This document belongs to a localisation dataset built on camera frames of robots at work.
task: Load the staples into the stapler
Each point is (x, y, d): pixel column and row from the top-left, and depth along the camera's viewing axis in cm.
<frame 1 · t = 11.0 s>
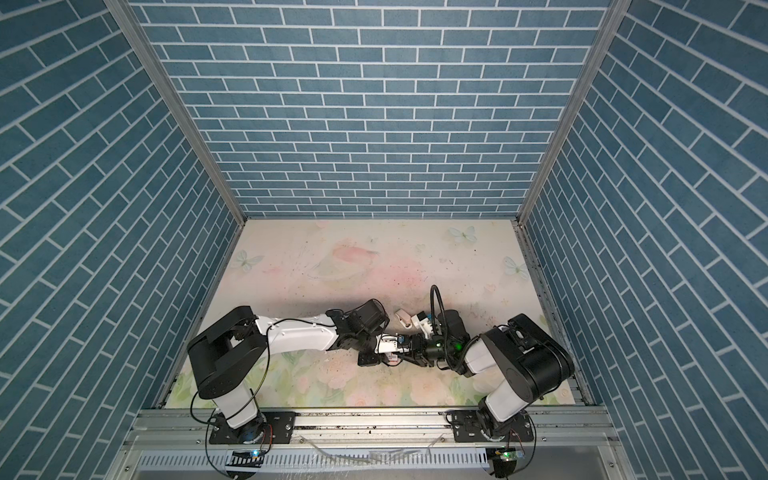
left hand: (386, 353, 87), fingers open
right hand: (393, 352, 83), fingers open
pink white mini stapler: (404, 318, 91), point 4 cm above the table

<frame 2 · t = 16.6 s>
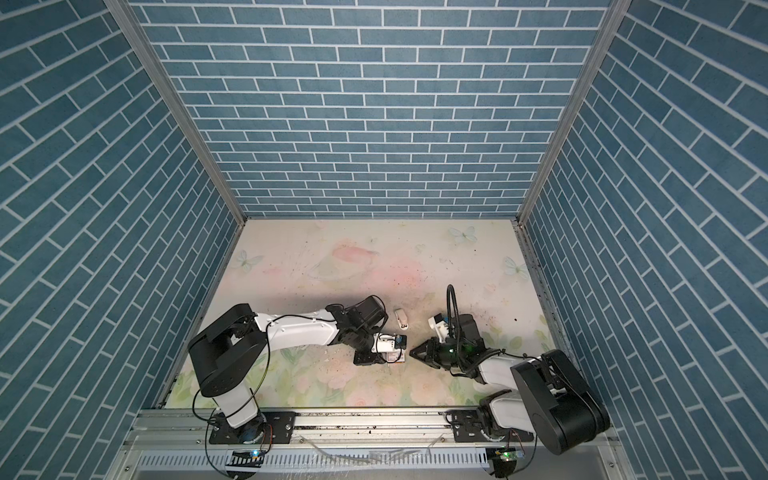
left hand: (381, 354, 86), fingers open
right hand: (409, 351, 84), fingers closed
the named things where they were.

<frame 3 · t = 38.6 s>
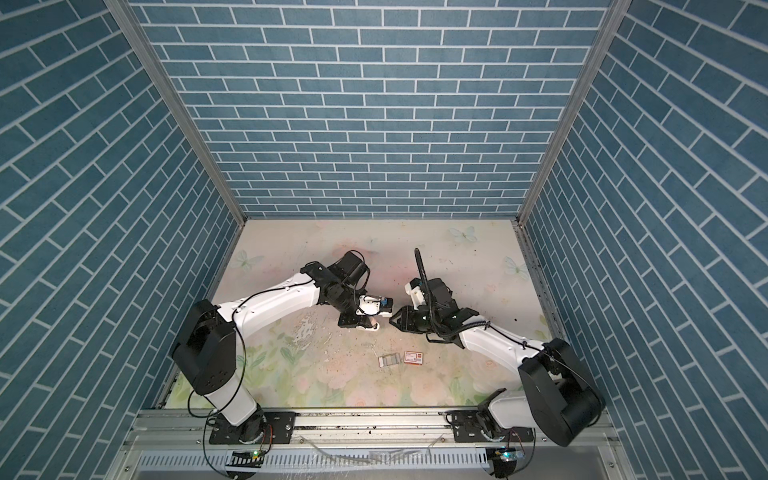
left hand: (369, 317, 84), fingers closed
right hand: (389, 318, 84), fingers open
red staple box: (414, 358, 86), on the table
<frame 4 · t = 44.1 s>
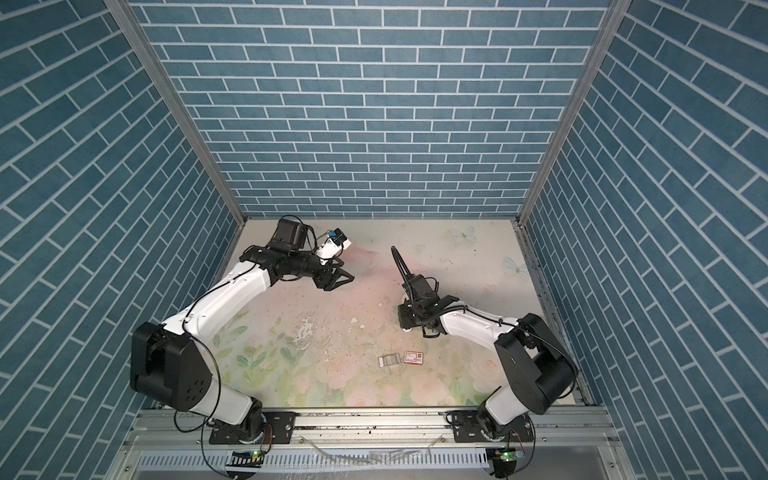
left hand: (345, 268, 82), fingers open
right hand: (399, 312, 90), fingers open
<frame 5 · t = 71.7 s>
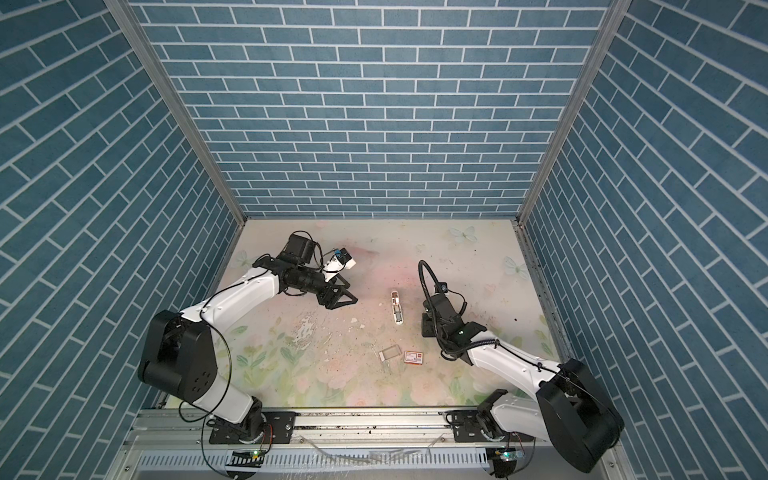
left hand: (349, 291, 84), fingers open
right hand: (426, 313, 88), fingers closed
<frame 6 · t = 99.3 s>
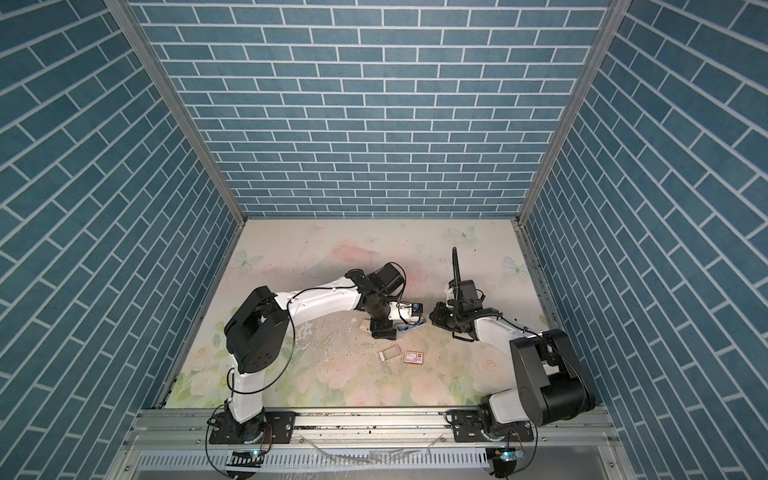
left hand: (394, 323, 89), fingers open
right hand: (428, 312, 92), fingers closed
